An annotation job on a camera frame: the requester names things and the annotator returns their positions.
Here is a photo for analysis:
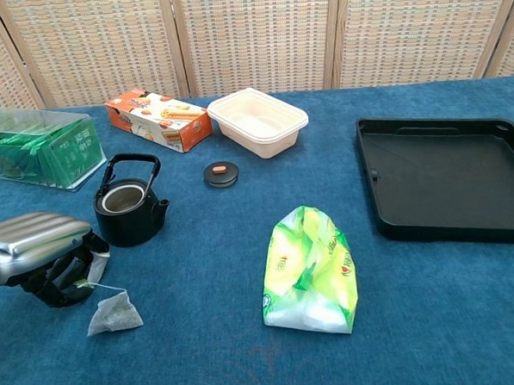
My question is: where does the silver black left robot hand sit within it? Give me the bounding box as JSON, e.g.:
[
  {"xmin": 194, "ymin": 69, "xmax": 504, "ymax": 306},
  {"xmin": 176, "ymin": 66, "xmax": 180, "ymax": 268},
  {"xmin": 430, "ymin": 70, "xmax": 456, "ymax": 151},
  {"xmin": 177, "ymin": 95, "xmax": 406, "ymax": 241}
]
[{"xmin": 0, "ymin": 208, "xmax": 115, "ymax": 312}]

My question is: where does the white tea bag with tag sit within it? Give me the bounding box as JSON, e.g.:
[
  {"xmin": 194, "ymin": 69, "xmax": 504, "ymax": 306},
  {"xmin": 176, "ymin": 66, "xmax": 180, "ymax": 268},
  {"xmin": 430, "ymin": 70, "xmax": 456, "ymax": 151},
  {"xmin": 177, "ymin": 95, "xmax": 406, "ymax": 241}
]
[{"xmin": 76, "ymin": 276, "xmax": 146, "ymax": 338}]

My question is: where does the clear box of green packets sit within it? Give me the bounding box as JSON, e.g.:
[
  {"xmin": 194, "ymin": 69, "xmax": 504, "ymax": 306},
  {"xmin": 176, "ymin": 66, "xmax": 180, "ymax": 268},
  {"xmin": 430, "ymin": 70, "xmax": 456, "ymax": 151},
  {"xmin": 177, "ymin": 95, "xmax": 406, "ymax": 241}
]
[{"xmin": 0, "ymin": 101, "xmax": 109, "ymax": 196}]

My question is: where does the black cast iron teapot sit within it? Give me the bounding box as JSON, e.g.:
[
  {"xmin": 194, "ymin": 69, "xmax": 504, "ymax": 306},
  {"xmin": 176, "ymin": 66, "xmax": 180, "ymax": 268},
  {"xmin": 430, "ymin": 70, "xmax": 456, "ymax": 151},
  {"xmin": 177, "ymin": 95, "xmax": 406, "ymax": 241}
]
[{"xmin": 90, "ymin": 151, "xmax": 174, "ymax": 249}]

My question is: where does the black teapot lid orange knob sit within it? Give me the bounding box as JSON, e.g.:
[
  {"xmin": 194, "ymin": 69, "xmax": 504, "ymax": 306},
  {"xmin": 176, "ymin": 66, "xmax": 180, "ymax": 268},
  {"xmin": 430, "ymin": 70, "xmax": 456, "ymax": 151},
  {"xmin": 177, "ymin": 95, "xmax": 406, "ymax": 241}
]
[{"xmin": 202, "ymin": 160, "xmax": 241, "ymax": 189}]

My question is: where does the green and white plastic bag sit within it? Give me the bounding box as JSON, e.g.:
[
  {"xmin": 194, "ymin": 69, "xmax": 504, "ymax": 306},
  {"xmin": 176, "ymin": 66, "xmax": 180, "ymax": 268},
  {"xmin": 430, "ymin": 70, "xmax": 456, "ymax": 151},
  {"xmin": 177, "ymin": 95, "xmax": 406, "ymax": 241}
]
[{"xmin": 256, "ymin": 202, "xmax": 361, "ymax": 338}]

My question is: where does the orange snack carton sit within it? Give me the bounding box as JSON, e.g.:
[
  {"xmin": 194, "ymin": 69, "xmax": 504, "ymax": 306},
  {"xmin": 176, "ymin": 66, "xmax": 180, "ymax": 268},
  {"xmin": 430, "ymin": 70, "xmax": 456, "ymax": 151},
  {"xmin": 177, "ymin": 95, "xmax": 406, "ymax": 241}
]
[{"xmin": 103, "ymin": 84, "xmax": 215, "ymax": 158}]

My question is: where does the blue table cloth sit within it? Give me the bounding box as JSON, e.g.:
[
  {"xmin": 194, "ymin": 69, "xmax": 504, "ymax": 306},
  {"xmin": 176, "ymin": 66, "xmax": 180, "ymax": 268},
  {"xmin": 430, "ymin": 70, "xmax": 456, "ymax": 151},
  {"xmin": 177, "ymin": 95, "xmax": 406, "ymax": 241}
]
[{"xmin": 0, "ymin": 76, "xmax": 514, "ymax": 385}]

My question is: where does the cream plastic food container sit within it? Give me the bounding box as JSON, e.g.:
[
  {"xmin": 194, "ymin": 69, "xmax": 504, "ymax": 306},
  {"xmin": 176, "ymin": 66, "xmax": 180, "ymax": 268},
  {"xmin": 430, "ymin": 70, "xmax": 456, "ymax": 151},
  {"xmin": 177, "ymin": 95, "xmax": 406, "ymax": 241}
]
[{"xmin": 205, "ymin": 84, "xmax": 311, "ymax": 162}]

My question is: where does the woven folding screen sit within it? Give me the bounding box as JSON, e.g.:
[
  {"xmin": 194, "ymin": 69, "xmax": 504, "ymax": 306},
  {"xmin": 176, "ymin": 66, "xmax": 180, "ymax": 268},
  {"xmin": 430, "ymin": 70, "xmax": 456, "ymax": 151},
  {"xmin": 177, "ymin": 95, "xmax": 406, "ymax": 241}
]
[{"xmin": 0, "ymin": 0, "xmax": 514, "ymax": 112}]

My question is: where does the black plastic tray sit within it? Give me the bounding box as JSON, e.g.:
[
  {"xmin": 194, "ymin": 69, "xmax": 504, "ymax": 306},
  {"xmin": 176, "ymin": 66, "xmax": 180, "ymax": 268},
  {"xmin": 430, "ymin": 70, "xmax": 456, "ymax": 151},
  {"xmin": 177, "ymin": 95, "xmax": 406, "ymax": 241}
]
[{"xmin": 355, "ymin": 109, "xmax": 514, "ymax": 254}]

